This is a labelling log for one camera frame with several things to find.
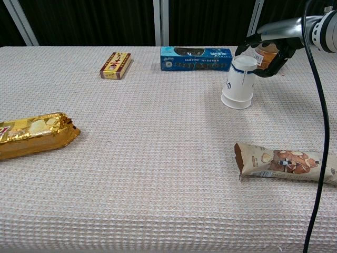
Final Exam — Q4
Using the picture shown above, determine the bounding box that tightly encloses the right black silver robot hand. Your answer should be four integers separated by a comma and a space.
234, 16, 323, 78

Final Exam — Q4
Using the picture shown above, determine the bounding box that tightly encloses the white paper cup blue stripe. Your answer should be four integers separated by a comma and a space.
222, 55, 258, 102

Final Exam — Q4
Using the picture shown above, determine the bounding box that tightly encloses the plain white paper cup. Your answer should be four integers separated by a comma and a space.
220, 91, 253, 110

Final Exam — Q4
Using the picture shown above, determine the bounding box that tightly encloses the orange jar with label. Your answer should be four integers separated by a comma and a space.
253, 43, 280, 71

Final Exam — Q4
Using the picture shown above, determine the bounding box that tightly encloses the blue cookie box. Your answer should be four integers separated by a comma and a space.
160, 46, 234, 72

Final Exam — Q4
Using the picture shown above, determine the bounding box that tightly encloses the beige nut snack package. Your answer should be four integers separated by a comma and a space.
234, 142, 337, 188

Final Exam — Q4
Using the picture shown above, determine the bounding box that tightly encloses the red yellow small box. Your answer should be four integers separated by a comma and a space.
100, 52, 132, 80

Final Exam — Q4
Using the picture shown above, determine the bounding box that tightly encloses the woven beige tablecloth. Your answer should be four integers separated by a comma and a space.
0, 46, 337, 253

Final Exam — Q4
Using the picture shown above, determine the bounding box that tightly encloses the gold foil snack package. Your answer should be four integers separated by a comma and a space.
0, 112, 81, 161

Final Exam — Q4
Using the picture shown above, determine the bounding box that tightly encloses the grey metal frame post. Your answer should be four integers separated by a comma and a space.
2, 0, 40, 47
153, 0, 170, 47
246, 0, 265, 37

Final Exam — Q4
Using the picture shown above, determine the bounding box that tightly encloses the black cable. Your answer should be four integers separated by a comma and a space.
302, 0, 331, 253

